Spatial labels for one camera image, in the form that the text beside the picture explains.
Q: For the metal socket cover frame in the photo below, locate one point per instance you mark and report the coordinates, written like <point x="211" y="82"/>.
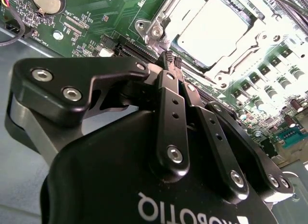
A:
<point x="258" y="44"/>

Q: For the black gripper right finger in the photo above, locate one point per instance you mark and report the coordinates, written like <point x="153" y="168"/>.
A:
<point x="216" y="147"/>

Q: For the silver-topped CPU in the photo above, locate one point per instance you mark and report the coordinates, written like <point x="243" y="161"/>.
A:
<point x="211" y="29"/>

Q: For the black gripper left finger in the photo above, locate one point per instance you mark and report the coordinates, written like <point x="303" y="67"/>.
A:
<point x="172" y="132"/>

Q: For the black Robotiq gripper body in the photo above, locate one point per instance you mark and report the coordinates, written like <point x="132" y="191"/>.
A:
<point x="101" y="180"/>

